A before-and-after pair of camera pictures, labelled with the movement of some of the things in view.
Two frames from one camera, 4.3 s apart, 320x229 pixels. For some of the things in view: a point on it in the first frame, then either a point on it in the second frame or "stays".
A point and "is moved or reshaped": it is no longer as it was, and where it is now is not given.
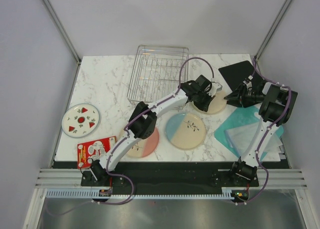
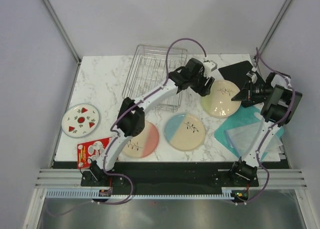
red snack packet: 95,149 stays
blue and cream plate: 185,131 stays
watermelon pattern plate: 80,120 stays
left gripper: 205,107 → 207,87
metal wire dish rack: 157,72 stays
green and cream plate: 218,103 is moved or reshaped
